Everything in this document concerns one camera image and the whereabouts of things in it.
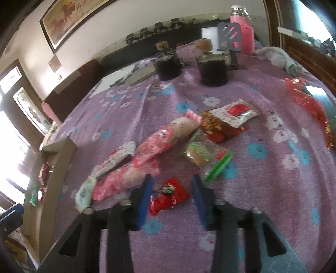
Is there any pink clear snack bag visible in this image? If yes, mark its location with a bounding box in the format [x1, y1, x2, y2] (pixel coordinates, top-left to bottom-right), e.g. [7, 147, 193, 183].
[92, 158, 160, 201]

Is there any small red candy packet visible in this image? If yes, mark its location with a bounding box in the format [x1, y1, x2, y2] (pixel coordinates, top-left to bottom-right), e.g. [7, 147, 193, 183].
[149, 177, 190, 216]

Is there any dark red snack bag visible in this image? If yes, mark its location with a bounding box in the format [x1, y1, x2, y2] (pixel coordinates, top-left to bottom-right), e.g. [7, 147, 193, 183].
[199, 111, 250, 143]

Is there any white red snack packet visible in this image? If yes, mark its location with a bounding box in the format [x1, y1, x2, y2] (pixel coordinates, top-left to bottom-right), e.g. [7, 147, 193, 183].
[210, 100, 260, 129]

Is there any cardboard box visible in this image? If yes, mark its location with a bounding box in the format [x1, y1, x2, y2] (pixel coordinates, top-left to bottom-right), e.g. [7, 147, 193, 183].
[21, 137, 76, 264]

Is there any green trimmed biscuit packet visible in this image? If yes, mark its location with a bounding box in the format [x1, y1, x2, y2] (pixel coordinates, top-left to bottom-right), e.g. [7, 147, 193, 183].
[184, 129, 232, 185]

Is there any purple floral tablecloth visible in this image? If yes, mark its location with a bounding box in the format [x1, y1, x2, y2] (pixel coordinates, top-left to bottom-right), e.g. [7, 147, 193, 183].
[54, 54, 335, 272]

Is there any white red striped packet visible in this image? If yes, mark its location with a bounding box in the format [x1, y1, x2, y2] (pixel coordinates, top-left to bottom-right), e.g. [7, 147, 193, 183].
[90, 141, 136, 179]

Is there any long pink snack pack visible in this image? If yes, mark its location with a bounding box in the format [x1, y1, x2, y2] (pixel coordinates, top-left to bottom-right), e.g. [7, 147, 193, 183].
[132, 109, 202, 166]

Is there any dark sofa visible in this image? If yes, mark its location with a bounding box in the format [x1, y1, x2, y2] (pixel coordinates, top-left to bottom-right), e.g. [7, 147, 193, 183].
[42, 23, 205, 124]

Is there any black smartphone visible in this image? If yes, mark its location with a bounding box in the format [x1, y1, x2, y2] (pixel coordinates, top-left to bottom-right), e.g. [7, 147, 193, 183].
[305, 85, 335, 128]

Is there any red foil wrapper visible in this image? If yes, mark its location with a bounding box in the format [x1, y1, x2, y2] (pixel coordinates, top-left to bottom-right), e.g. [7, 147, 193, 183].
[284, 77, 335, 148]

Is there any white paper sheet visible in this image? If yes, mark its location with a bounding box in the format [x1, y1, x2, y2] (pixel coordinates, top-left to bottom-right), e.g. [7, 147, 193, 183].
[89, 64, 136, 98]

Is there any grey notebook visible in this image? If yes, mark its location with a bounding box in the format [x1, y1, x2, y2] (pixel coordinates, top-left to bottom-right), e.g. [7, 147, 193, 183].
[125, 64, 156, 87]

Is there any black jar right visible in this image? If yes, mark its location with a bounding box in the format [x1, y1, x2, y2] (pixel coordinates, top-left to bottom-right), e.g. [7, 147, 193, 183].
[194, 39, 228, 87]

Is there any black jar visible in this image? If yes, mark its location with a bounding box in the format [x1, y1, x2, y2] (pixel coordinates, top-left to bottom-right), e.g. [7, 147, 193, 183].
[154, 40, 182, 81]
[194, 39, 228, 87]

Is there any white plastic bag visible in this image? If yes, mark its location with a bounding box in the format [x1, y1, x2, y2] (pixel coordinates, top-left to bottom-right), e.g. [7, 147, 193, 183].
[251, 47, 301, 77]

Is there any black jar left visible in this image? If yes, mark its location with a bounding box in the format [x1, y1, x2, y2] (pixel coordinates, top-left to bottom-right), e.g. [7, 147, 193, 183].
[154, 40, 182, 81]

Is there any white cup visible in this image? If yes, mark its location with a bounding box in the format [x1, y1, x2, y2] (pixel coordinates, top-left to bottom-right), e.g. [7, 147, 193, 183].
[201, 27, 223, 54]

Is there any framed painting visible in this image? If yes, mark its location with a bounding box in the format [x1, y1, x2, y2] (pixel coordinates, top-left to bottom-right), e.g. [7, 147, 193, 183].
[39, 0, 114, 53]

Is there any pink thermos bottle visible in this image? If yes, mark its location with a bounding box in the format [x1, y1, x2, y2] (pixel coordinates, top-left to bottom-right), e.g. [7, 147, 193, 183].
[230, 5, 255, 55]

